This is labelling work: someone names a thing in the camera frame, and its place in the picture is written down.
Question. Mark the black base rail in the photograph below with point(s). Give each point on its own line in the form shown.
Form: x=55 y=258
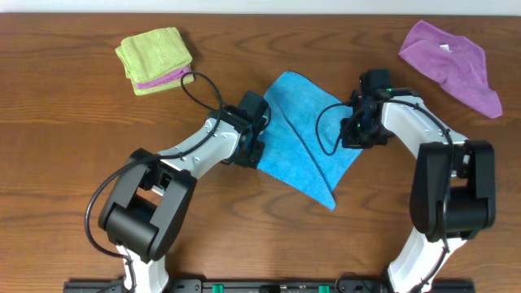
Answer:
x=197 y=286

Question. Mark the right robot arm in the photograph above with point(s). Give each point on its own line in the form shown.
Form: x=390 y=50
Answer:
x=453 y=193

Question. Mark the purple folded cloth in stack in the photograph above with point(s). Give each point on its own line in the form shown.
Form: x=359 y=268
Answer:
x=165 y=79

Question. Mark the green folded cloth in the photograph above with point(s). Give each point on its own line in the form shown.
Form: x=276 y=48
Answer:
x=187 y=79
x=153 y=54

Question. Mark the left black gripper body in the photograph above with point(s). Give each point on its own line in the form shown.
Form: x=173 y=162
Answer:
x=252 y=152

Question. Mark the blue microfibre cloth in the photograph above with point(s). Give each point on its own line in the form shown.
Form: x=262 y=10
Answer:
x=305 y=123

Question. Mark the top green folded cloth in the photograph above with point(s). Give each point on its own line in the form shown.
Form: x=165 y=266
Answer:
x=153 y=54

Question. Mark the purple crumpled cloth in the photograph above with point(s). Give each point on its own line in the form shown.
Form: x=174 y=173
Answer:
x=456 y=63

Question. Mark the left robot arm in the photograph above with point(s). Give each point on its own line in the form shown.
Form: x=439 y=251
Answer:
x=145 y=210

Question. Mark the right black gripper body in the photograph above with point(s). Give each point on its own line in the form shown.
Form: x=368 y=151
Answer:
x=354 y=136

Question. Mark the bottom green folded cloth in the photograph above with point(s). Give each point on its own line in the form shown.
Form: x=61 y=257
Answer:
x=187 y=79

